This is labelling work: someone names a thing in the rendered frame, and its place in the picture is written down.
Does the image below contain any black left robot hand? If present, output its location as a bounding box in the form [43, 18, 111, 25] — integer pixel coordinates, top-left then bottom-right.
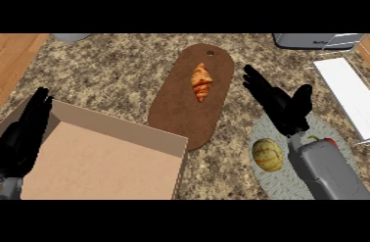
[0, 86, 55, 179]

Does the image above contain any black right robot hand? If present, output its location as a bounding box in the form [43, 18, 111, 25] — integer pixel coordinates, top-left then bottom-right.
[242, 64, 315, 138]

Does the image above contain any red bell pepper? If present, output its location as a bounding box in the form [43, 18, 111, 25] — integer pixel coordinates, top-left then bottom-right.
[308, 134, 338, 148]

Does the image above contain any yellow squash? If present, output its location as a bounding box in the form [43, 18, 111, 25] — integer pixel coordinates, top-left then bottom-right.
[252, 137, 286, 172]

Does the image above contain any open cardboard box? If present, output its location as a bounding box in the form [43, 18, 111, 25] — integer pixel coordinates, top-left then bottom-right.
[0, 99, 189, 201]

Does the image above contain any orange croissant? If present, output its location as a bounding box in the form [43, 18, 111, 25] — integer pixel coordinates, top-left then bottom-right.
[189, 62, 214, 104]

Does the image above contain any brown wooden cutting board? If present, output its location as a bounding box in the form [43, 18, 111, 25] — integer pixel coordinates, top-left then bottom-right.
[146, 43, 236, 152]

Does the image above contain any grey appliance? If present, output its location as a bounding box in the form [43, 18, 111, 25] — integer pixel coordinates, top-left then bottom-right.
[271, 32, 369, 51]

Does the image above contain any brown wooden panel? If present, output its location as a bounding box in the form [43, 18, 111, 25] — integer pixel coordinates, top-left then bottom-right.
[0, 32, 50, 110]

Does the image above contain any grey round object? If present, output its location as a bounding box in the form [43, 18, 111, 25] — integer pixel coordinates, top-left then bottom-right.
[50, 32, 93, 43]

